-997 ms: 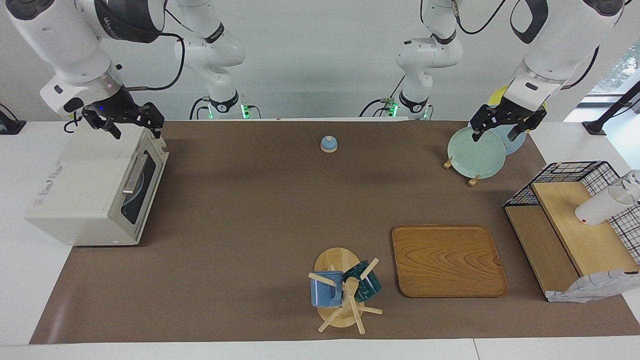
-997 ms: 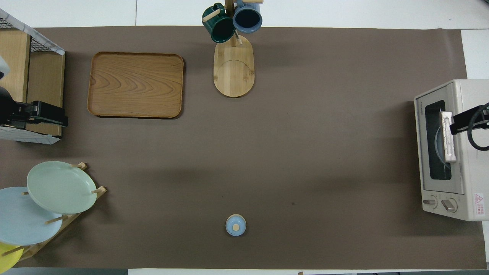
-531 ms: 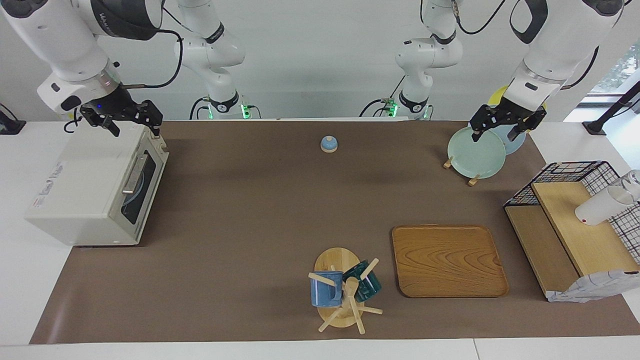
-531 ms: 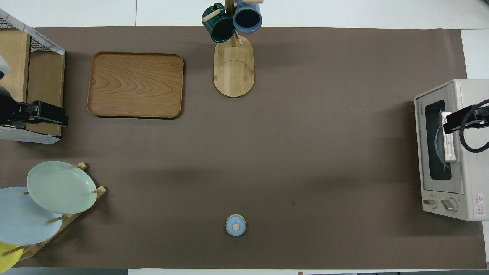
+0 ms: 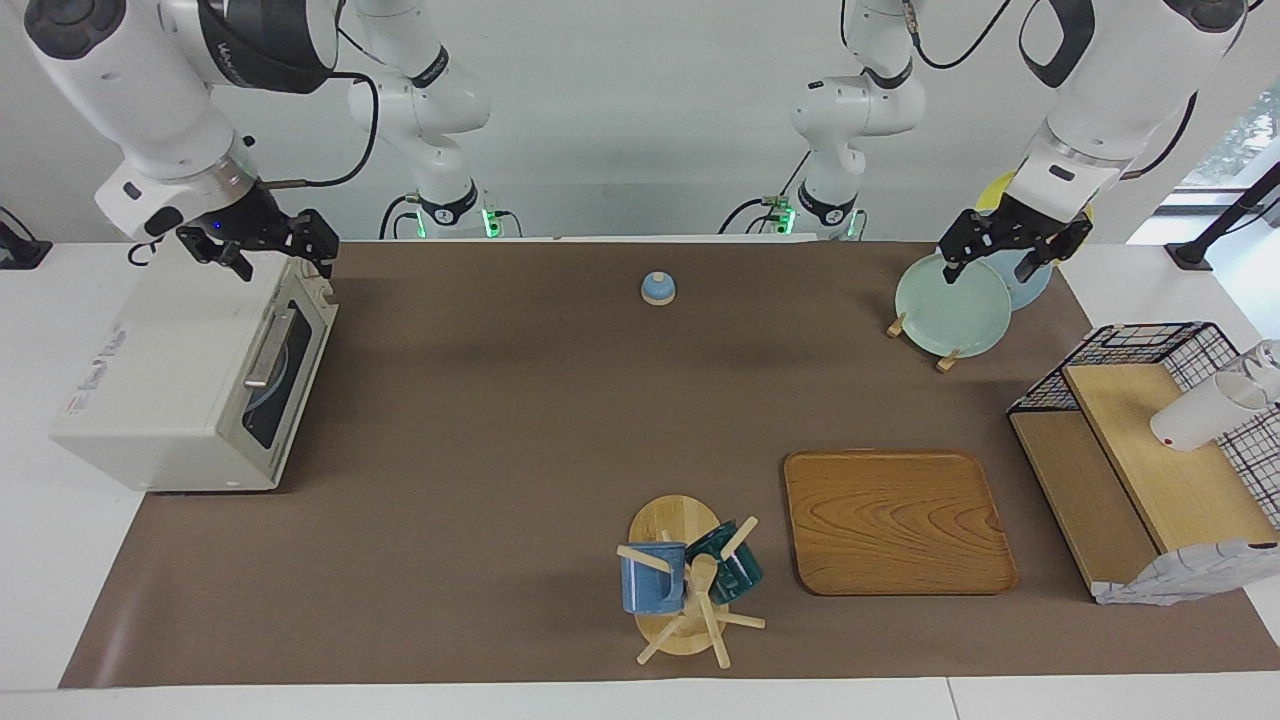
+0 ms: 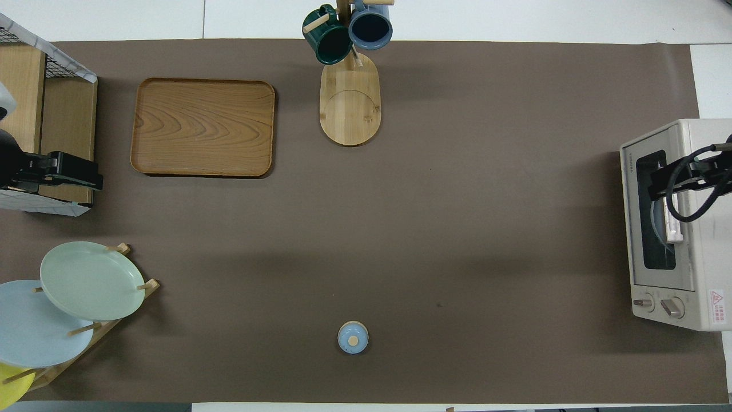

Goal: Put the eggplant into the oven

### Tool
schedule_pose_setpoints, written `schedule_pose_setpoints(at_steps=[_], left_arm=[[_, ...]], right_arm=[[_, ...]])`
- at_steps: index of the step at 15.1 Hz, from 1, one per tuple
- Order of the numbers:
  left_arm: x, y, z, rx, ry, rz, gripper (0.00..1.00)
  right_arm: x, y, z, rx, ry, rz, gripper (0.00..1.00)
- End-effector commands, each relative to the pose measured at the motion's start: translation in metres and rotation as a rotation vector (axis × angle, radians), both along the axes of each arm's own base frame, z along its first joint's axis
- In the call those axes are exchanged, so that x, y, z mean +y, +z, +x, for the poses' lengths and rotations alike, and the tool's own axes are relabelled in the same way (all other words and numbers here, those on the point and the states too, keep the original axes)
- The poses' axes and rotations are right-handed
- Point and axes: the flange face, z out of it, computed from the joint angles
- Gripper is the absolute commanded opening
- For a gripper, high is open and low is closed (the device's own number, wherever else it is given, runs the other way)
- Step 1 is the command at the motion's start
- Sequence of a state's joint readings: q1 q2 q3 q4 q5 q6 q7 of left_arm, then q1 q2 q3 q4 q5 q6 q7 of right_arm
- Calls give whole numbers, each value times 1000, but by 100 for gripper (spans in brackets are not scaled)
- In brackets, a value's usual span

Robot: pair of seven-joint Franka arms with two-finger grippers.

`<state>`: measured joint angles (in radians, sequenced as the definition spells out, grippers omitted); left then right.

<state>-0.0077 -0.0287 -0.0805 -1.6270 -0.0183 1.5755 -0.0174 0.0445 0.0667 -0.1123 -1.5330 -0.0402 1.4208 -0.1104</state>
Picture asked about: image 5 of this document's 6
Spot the light blue round plate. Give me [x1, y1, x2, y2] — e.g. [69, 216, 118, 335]
[245, 340, 293, 411]

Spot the white toaster oven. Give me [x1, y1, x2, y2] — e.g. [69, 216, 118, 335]
[50, 240, 339, 493]

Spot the light blue racked plate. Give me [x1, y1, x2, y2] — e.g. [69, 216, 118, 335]
[935, 235, 1053, 311]

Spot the yellow racked plate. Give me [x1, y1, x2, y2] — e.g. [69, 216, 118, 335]
[975, 170, 1096, 226]

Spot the pale green racked plate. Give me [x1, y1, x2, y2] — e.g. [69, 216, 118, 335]
[895, 253, 1013, 358]

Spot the wooden plate rack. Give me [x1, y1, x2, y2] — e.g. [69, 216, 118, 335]
[885, 310, 963, 374]

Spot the black angled stand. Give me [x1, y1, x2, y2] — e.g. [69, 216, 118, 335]
[1165, 160, 1280, 271]

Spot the white cup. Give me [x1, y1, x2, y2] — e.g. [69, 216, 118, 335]
[1150, 372, 1266, 451]

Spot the window with greenery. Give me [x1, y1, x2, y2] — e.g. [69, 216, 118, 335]
[1180, 80, 1280, 201]

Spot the clear glass cup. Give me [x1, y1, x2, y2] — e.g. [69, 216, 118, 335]
[1245, 340, 1280, 401]

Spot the wooden serving tray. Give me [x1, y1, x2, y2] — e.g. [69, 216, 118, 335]
[783, 450, 1018, 598]

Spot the brown table mat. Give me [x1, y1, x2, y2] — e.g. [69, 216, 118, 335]
[58, 240, 1280, 691]

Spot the grid patterned fabric liner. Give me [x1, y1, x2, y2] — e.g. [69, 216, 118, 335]
[1092, 405, 1280, 606]

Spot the dark green mug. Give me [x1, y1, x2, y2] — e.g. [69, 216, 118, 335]
[685, 520, 765, 605]

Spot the wooden mug tree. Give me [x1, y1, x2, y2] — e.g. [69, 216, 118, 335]
[615, 494, 767, 669]

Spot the blue mug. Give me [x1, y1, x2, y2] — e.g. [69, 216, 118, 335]
[620, 543, 689, 615]

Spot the black right base cable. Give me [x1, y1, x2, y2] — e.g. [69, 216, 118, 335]
[378, 193, 423, 241]

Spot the black base cable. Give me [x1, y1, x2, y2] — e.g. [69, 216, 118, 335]
[720, 150, 813, 237]
[378, 193, 423, 241]

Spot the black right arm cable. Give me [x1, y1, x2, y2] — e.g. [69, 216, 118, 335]
[262, 70, 382, 189]

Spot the black clamp mount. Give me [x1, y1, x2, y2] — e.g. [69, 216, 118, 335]
[0, 205, 53, 271]

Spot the black left base cable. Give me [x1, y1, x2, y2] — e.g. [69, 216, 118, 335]
[720, 150, 813, 237]

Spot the wire basket wooden shelf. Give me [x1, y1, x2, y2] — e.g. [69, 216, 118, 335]
[1008, 322, 1280, 606]

